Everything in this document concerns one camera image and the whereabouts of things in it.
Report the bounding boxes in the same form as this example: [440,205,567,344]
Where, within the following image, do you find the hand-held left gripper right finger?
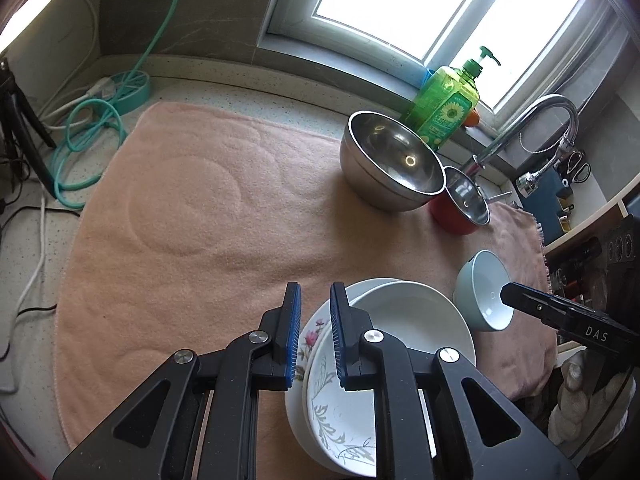
[329,282,581,480]

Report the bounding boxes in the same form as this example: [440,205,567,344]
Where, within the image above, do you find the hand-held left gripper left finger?
[52,281,303,480]

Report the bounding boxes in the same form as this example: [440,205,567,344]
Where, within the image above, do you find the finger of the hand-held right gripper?
[500,282,571,328]

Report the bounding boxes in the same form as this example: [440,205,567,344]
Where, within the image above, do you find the small pink-flowered plate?
[299,300,333,391]

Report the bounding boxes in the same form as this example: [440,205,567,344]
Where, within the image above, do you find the light blue ceramic bowl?
[453,250,516,332]

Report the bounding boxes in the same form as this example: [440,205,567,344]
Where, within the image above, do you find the white plate grey leaf print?
[306,280,477,479]

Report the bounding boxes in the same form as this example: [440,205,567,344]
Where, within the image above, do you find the large pink-flowered white plate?
[284,280,477,466]

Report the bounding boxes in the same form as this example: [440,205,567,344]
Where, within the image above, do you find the red steel-lined bowl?
[429,166,492,236]

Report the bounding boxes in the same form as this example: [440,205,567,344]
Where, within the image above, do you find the large stainless steel bowl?
[341,160,443,212]
[340,111,446,206]

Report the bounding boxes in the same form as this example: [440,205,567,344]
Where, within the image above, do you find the person's right hand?
[547,347,633,443]

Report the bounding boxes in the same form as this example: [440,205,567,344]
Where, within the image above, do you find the blue knife holder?
[532,165,576,246]

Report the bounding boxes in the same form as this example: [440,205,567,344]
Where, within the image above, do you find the pink towel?
[54,101,558,451]

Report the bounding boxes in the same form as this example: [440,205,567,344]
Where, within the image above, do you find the chrome kitchen faucet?
[457,94,581,198]

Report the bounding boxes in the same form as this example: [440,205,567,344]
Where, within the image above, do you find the green dish soap bottle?
[404,46,502,150]

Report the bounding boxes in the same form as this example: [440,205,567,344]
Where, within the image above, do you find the white framed window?
[257,0,626,116]

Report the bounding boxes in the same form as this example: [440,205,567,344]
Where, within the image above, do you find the black tripod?
[0,60,58,196]

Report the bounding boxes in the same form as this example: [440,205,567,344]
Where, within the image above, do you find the black handled scissors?
[565,150,592,186]

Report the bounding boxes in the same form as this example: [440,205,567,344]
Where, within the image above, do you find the teal hose holder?
[102,71,152,113]

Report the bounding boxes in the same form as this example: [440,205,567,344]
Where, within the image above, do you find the teal hose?
[52,0,193,211]

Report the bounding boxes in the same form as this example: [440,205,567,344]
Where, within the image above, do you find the white ring light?
[0,0,81,51]

